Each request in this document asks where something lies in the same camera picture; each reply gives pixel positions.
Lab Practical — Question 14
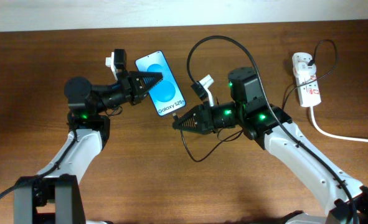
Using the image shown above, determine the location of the black USB charging cable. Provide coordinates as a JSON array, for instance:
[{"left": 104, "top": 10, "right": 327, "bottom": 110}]
[{"left": 171, "top": 39, "right": 339, "bottom": 163}]

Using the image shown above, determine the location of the blue Samsung smartphone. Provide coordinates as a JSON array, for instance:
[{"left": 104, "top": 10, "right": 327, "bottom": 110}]
[{"left": 135, "top": 50, "right": 186, "bottom": 116}]

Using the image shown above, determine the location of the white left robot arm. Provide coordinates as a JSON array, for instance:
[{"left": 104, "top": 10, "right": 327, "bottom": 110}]
[{"left": 14, "top": 70, "right": 163, "bottom": 223}]

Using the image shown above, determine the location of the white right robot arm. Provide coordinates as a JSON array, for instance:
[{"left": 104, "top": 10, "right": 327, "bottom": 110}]
[{"left": 172, "top": 67, "right": 368, "bottom": 223}]

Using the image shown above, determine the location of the white USB charger adapter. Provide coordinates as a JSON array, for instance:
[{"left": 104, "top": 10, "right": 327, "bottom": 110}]
[{"left": 293, "top": 60, "right": 316, "bottom": 78}]

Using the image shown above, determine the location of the white power strip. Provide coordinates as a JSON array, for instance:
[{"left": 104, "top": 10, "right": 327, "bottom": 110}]
[{"left": 292, "top": 52, "right": 321, "bottom": 108}]

